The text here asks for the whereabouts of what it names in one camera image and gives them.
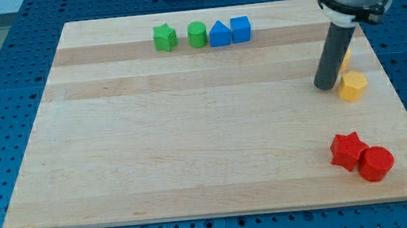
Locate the yellow hexagon block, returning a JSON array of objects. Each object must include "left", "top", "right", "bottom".
[{"left": 337, "top": 71, "right": 368, "bottom": 102}]

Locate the wooden board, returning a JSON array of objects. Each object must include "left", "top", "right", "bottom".
[{"left": 3, "top": 0, "right": 407, "bottom": 228}]

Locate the blue house-shaped block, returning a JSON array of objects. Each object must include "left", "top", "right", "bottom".
[{"left": 209, "top": 20, "right": 231, "bottom": 47}]

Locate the green cylinder block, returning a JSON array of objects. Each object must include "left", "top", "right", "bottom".
[{"left": 187, "top": 21, "right": 207, "bottom": 49}]

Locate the green star block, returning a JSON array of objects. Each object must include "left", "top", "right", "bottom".
[{"left": 152, "top": 23, "right": 178, "bottom": 52}]

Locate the blue cube block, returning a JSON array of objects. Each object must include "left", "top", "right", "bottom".
[{"left": 230, "top": 16, "right": 252, "bottom": 44}]

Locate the red star block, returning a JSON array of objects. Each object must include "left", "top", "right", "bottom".
[{"left": 330, "top": 132, "right": 369, "bottom": 171}]

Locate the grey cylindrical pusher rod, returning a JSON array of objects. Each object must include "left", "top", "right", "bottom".
[{"left": 313, "top": 23, "right": 355, "bottom": 91}]

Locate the yellow block behind rod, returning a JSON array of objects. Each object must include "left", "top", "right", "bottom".
[{"left": 339, "top": 48, "right": 352, "bottom": 73}]

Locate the red cylinder block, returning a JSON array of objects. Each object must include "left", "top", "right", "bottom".
[{"left": 358, "top": 146, "right": 395, "bottom": 182}]

